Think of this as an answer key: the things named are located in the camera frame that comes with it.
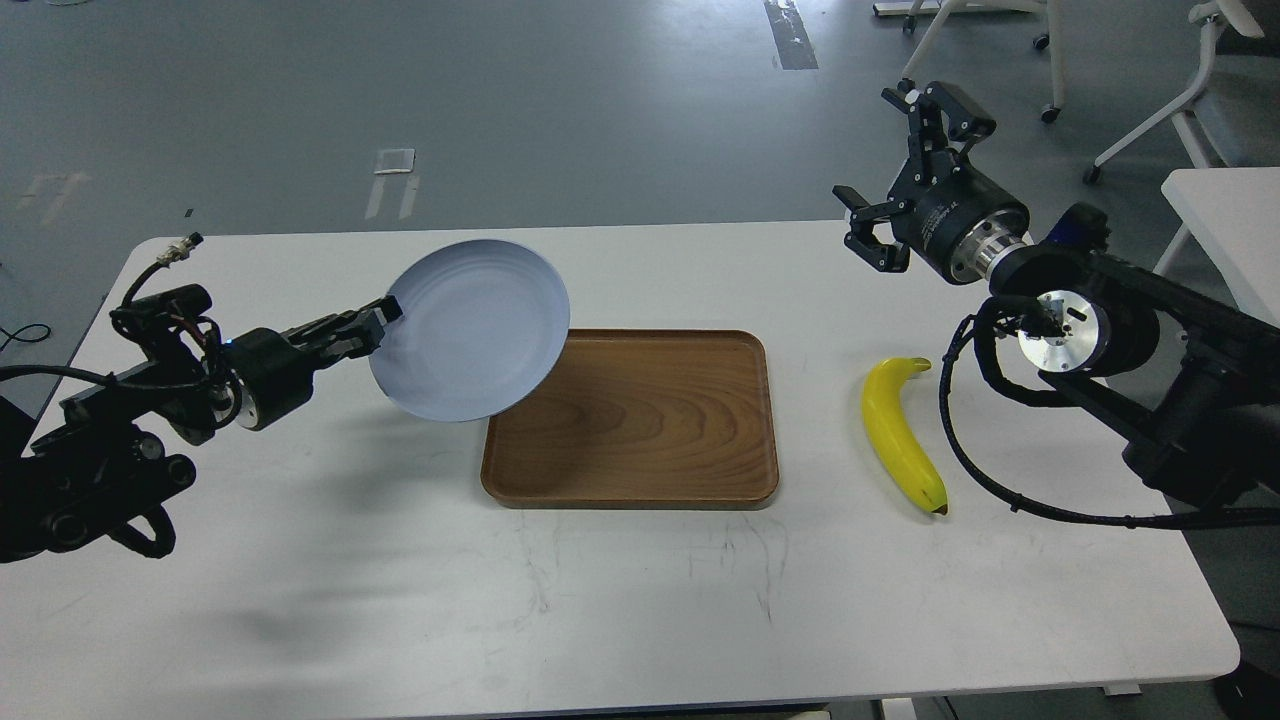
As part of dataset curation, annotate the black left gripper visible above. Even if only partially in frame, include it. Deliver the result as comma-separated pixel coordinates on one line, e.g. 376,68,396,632
223,295,403,430

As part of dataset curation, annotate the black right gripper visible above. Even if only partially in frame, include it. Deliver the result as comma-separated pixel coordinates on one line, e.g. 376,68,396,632
833,81,1030,284

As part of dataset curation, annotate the light blue plate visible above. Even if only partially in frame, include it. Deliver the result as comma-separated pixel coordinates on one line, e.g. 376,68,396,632
369,240,571,421

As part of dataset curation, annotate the yellow banana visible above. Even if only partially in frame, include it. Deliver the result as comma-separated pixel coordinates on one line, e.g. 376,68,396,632
860,357,950,516

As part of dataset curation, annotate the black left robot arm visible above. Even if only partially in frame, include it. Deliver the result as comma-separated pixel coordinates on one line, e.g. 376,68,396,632
1,233,403,562

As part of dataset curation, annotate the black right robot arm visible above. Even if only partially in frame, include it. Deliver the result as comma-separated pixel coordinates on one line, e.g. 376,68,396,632
833,79,1279,530

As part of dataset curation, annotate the white chair base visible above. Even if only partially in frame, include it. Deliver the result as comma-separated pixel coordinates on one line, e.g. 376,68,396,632
870,1,1068,127

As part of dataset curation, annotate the grey floor tape strip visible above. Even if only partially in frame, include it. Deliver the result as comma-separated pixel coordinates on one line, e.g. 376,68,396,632
762,0,820,70

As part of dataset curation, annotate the brown wooden tray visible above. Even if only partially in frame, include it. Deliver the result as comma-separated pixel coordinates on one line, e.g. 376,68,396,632
480,329,780,510

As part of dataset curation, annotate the white side table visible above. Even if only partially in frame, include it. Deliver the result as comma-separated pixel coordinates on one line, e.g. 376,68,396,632
1161,167,1279,325

